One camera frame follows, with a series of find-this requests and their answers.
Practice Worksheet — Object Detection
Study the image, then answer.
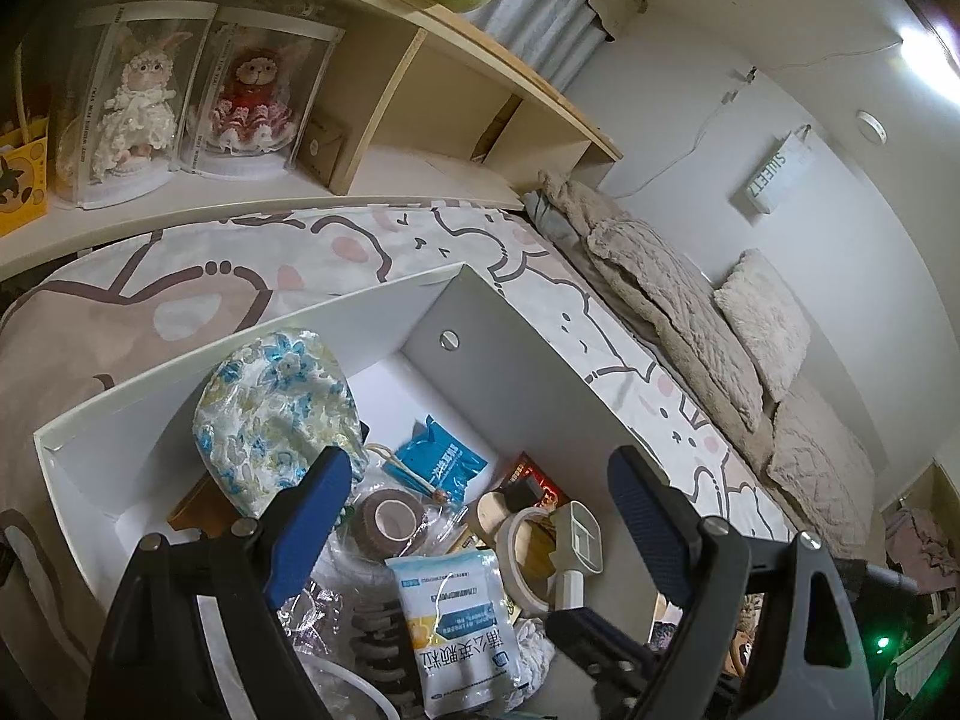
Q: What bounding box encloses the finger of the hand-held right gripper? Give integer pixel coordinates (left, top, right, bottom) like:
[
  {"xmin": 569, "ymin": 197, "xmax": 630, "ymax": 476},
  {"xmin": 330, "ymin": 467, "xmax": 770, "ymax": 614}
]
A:
[{"xmin": 546, "ymin": 606, "xmax": 665, "ymax": 695}]

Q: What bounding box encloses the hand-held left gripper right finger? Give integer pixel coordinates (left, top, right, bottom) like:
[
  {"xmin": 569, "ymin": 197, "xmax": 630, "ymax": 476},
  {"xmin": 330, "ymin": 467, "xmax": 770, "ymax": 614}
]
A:
[{"xmin": 607, "ymin": 446, "xmax": 875, "ymax": 720}]

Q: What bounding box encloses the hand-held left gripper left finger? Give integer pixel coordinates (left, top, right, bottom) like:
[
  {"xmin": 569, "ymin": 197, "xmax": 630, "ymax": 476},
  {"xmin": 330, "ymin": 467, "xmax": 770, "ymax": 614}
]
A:
[{"xmin": 86, "ymin": 446, "xmax": 354, "ymax": 720}]

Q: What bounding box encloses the floral fabric pouch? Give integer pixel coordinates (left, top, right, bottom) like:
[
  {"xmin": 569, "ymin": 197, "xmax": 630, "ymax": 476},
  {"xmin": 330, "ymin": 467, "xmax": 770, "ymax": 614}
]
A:
[{"xmin": 193, "ymin": 328, "xmax": 371, "ymax": 519}]

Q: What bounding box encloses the large white mask packet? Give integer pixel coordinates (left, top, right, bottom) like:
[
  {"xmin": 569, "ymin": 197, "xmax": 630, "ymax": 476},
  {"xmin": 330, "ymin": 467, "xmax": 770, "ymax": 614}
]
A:
[{"xmin": 386, "ymin": 549, "xmax": 530, "ymax": 719}]

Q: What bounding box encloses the white storage box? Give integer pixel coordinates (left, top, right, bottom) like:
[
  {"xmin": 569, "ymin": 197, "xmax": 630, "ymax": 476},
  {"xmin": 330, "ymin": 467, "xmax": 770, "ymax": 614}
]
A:
[{"xmin": 34, "ymin": 262, "xmax": 676, "ymax": 720}]

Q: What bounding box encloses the brown bandage roll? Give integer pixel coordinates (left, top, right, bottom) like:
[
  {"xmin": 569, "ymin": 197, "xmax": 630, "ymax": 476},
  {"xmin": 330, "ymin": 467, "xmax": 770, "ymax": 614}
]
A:
[{"xmin": 352, "ymin": 486, "xmax": 444, "ymax": 564}]

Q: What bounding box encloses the white rectangular plastic gadget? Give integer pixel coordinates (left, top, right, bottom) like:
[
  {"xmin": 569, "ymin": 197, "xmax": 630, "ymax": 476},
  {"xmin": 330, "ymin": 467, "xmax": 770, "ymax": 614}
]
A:
[{"xmin": 551, "ymin": 499, "xmax": 605, "ymax": 609}]

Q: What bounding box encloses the clear plastic bag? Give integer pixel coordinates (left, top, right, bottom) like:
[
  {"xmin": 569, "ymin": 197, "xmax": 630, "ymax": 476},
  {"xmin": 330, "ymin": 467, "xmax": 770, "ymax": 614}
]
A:
[{"xmin": 285, "ymin": 495, "xmax": 482, "ymax": 691}]

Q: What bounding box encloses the brown wooden piece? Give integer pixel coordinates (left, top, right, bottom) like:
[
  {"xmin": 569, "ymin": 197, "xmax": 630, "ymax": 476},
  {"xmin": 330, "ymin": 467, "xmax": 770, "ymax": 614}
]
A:
[{"xmin": 166, "ymin": 476, "xmax": 260, "ymax": 538}]

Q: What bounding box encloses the dark red snack packet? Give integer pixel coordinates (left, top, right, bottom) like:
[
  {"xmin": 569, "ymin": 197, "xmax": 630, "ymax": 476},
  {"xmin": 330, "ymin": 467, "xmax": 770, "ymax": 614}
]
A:
[{"xmin": 499, "ymin": 452, "xmax": 568, "ymax": 512}]

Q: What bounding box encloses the white tape roll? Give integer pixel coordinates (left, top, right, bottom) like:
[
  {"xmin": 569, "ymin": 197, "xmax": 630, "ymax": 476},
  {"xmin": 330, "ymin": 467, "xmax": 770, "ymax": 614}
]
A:
[{"xmin": 497, "ymin": 508, "xmax": 560, "ymax": 617}]

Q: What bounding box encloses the blue snack packet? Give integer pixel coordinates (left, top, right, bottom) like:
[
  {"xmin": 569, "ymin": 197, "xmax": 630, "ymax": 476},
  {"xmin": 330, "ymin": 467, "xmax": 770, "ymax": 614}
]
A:
[{"xmin": 394, "ymin": 414, "xmax": 489, "ymax": 504}]

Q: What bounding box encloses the round wooden piece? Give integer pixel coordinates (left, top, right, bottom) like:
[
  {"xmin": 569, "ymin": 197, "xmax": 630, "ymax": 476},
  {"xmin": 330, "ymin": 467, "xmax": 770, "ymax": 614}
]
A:
[{"xmin": 476, "ymin": 491, "xmax": 519, "ymax": 542}]

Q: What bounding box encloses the grey quilted pillow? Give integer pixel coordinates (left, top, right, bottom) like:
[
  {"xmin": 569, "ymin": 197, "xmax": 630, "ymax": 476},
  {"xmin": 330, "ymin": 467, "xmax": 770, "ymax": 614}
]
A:
[
  {"xmin": 586, "ymin": 219, "xmax": 767, "ymax": 434},
  {"xmin": 765, "ymin": 379, "xmax": 880, "ymax": 562}
]

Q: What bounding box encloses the fluffy white cushion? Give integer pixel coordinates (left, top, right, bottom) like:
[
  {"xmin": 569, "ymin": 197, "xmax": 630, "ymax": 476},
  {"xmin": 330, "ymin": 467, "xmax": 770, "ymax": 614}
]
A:
[{"xmin": 712, "ymin": 249, "xmax": 815, "ymax": 404}]

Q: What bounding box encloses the bear printed bed sheet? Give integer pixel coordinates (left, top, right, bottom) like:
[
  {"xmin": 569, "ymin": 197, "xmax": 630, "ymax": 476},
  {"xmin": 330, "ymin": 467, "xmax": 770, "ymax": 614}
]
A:
[{"xmin": 0, "ymin": 199, "xmax": 796, "ymax": 691}]

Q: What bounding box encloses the pile of clothes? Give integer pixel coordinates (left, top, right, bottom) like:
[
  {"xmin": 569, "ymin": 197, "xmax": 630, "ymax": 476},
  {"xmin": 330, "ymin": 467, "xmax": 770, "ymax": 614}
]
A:
[{"xmin": 889, "ymin": 506, "xmax": 960, "ymax": 594}]

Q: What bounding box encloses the white louvered door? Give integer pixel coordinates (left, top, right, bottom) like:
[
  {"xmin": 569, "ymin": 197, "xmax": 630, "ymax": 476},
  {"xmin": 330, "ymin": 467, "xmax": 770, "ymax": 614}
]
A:
[{"xmin": 892, "ymin": 615, "xmax": 960, "ymax": 699}]

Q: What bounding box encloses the beige plush blanket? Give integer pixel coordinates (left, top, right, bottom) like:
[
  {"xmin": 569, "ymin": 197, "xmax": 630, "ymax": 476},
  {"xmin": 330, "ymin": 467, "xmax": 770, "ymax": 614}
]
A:
[{"xmin": 536, "ymin": 169, "xmax": 882, "ymax": 563}]

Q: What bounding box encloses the brown envelope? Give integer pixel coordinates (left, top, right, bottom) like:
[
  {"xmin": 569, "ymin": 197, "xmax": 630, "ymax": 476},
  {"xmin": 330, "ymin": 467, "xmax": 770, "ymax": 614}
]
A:
[{"xmin": 296, "ymin": 116, "xmax": 350, "ymax": 189}]

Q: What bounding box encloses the boxed red dress doll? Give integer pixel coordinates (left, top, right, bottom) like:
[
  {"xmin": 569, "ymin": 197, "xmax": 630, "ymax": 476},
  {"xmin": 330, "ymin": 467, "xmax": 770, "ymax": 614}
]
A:
[{"xmin": 176, "ymin": 4, "xmax": 347, "ymax": 182}]

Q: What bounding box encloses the wooden bedside shelf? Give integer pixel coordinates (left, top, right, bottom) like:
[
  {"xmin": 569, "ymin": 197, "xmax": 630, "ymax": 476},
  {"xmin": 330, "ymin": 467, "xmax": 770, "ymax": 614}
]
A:
[{"xmin": 0, "ymin": 0, "xmax": 625, "ymax": 280}]

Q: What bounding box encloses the yellow paper bag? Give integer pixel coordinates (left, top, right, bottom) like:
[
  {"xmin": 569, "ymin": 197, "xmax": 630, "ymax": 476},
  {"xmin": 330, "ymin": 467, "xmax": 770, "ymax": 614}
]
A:
[{"xmin": 0, "ymin": 45, "xmax": 50, "ymax": 238}]

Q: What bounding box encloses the boxed white dress rabbit doll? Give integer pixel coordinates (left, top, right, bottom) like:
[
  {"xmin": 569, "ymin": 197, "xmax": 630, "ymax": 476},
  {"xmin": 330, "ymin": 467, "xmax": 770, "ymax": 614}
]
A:
[{"xmin": 49, "ymin": 4, "xmax": 219, "ymax": 212}]

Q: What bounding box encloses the grey striped curtain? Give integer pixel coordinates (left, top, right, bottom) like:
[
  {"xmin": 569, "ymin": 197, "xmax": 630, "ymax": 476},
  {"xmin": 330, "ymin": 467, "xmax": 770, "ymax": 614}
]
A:
[{"xmin": 457, "ymin": 0, "xmax": 609, "ymax": 88}]

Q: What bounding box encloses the white hanging wall sign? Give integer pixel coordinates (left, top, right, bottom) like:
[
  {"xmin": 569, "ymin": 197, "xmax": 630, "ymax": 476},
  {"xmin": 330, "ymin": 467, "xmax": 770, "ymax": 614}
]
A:
[{"xmin": 731, "ymin": 126, "xmax": 815, "ymax": 215}]

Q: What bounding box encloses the wall hook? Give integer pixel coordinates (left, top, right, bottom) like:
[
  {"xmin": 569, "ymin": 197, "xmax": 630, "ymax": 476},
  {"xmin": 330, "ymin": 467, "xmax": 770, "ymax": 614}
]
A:
[{"xmin": 724, "ymin": 67, "xmax": 759, "ymax": 107}]

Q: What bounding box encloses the white wall cable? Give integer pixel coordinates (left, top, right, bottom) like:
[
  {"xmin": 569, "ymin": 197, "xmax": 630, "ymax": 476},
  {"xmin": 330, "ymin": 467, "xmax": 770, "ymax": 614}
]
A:
[{"xmin": 611, "ymin": 37, "xmax": 908, "ymax": 192}]

